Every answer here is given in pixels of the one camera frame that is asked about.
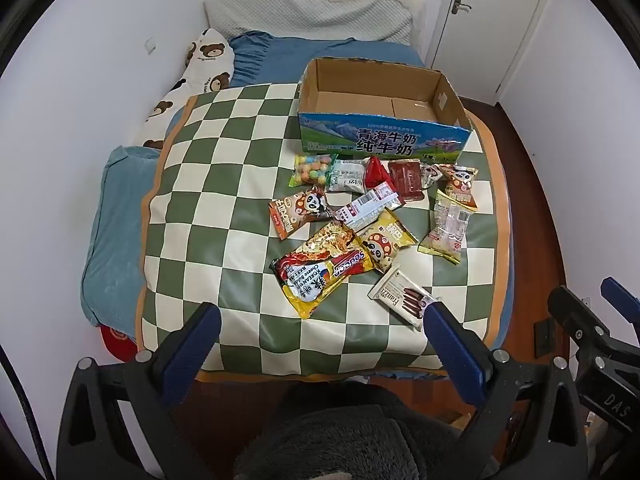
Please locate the orange brown panda packet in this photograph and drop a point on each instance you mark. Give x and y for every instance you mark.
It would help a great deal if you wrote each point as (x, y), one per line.
(300, 210)

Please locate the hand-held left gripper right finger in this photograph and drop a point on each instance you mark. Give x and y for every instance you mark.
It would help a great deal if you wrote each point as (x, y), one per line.
(455, 355)

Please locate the white wall switch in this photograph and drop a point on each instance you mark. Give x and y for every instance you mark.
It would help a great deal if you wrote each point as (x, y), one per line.
(149, 45)

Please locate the red printed cloth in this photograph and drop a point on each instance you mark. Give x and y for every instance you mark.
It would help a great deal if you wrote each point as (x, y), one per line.
(117, 342)

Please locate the orange beige panda packet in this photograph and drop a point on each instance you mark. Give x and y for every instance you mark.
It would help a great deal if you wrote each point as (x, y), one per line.
(460, 185)

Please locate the green white checkered mat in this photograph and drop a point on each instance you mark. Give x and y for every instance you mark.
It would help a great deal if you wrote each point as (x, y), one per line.
(225, 185)

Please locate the white red label packet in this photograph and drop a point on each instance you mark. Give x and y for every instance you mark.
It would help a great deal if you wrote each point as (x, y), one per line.
(367, 205)

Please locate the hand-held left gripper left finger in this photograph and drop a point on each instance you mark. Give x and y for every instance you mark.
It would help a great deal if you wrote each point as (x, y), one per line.
(192, 345)

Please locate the small white panda packet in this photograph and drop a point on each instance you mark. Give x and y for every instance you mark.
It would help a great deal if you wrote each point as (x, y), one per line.
(429, 172)

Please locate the colourful candy ball bag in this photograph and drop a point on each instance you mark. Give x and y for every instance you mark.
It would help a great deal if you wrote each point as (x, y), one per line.
(312, 170)

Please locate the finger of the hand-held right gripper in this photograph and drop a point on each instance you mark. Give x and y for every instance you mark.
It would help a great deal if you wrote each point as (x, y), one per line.
(621, 294)
(575, 310)

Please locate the dark red snack packet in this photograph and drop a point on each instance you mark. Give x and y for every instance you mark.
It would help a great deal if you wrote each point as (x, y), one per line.
(405, 180)

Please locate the white snack packet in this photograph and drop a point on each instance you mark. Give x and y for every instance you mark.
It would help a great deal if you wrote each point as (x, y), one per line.
(347, 176)

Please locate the white door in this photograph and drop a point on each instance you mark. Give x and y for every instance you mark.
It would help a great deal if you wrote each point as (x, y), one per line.
(490, 35)

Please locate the red triangular snack packet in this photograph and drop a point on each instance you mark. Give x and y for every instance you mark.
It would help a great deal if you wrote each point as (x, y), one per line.
(376, 174)

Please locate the blue printed cardboard box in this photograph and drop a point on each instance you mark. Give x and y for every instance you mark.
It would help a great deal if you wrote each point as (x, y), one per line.
(350, 140)

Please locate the clear yellow bread packet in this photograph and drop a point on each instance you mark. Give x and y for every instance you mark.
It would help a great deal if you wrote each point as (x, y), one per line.
(447, 225)

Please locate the yellow panda snack packet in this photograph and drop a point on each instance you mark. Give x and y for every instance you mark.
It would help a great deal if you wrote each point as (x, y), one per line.
(387, 242)

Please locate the grey quilted pillow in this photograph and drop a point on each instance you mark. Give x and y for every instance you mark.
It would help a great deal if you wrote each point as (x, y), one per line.
(310, 17)

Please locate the grey fleece trousers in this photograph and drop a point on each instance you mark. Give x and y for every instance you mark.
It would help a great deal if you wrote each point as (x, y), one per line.
(350, 425)

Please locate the bear print pillow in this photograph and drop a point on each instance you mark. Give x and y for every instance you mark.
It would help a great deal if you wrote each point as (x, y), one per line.
(200, 67)

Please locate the large instant noodle packet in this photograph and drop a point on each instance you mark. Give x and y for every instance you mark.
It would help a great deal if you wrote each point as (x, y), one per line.
(320, 270)

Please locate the white chocolate stick box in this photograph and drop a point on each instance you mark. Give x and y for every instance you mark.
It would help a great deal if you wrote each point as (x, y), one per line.
(395, 295)

